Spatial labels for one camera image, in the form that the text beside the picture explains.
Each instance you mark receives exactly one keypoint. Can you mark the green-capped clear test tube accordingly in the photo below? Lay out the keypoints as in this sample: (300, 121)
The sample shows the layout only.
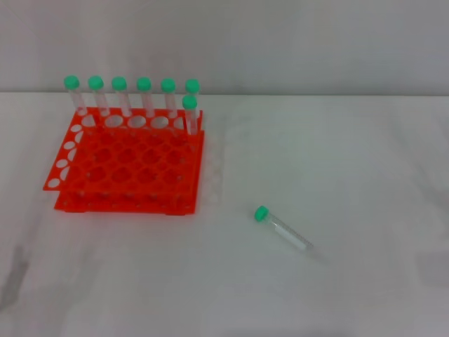
(261, 213)
(144, 83)
(189, 102)
(119, 83)
(95, 83)
(168, 84)
(71, 81)
(192, 85)

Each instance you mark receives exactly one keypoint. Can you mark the orange plastic test tube rack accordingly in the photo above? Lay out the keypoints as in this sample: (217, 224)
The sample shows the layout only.
(140, 165)

